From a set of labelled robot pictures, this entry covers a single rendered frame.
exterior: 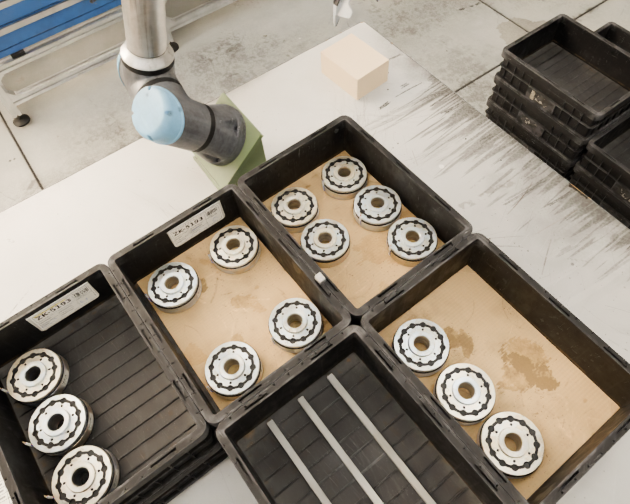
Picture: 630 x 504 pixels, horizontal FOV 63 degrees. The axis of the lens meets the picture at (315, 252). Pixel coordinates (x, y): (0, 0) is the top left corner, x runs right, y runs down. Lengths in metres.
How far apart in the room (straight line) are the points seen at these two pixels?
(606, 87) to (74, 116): 2.30
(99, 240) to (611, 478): 1.23
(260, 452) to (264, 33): 2.39
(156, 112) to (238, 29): 1.90
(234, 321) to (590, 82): 1.51
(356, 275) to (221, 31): 2.19
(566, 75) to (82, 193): 1.61
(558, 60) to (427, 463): 1.56
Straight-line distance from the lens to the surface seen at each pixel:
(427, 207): 1.09
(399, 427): 0.97
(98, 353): 1.11
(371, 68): 1.54
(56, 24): 2.77
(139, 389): 1.05
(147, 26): 1.20
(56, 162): 2.68
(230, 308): 1.06
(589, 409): 1.06
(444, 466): 0.97
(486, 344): 1.04
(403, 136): 1.47
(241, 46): 2.94
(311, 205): 1.12
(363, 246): 1.10
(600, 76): 2.12
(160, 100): 1.18
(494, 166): 1.44
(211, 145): 1.26
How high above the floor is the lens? 1.78
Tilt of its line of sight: 60 degrees down
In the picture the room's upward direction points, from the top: 6 degrees counter-clockwise
